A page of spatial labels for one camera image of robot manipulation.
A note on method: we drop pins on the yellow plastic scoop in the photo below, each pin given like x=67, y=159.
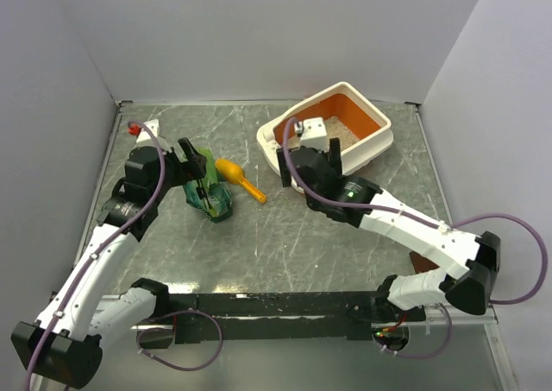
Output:
x=234, y=174

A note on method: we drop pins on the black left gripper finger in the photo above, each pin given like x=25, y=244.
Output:
x=202, y=201
x=190, y=152

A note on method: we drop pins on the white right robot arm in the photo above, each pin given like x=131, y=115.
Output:
x=467, y=265

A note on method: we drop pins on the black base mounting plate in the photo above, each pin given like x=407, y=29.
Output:
x=198, y=317

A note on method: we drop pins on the brown wooden block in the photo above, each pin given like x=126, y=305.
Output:
x=421, y=264

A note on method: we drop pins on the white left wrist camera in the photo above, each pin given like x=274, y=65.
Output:
x=143, y=134

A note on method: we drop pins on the white orange litter box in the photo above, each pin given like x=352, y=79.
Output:
x=364, y=131

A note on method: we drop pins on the green litter bag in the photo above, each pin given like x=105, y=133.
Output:
x=220, y=195

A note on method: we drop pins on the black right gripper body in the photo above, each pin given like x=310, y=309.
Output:
x=327, y=158

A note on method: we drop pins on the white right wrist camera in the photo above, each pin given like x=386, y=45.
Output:
x=312, y=133

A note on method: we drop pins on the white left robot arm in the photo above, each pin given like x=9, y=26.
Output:
x=66, y=342

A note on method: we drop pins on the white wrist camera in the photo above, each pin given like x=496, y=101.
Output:
x=143, y=134
x=312, y=133

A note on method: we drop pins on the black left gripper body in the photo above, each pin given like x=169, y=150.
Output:
x=177, y=172

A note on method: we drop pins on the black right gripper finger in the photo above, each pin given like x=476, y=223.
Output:
x=284, y=173
x=334, y=155

